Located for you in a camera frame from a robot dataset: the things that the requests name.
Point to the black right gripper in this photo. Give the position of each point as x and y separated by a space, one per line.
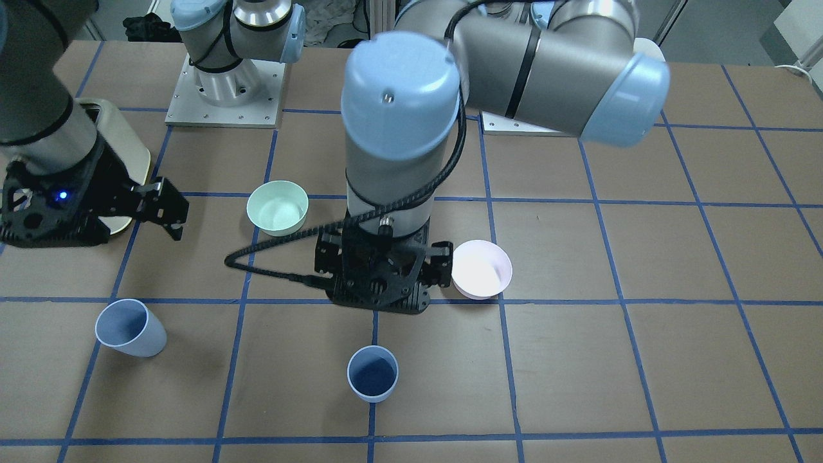
103 188

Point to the light blue plastic cup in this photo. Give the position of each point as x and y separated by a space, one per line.
129 327

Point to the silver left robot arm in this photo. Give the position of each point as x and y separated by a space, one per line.
403 106

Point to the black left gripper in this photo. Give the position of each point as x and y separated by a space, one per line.
441 263

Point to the pink bowl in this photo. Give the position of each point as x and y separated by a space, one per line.
481 269

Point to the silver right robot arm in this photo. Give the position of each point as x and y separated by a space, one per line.
69 156

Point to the black cloth bundle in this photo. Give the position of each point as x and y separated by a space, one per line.
150 28

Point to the dark blue plastic cup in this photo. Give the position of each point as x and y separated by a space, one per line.
372 373

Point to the mint green bowl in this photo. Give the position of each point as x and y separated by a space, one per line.
278 208

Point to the cream white toaster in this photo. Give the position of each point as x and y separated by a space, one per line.
111 193

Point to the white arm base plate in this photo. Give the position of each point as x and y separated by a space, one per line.
248 96
498 125

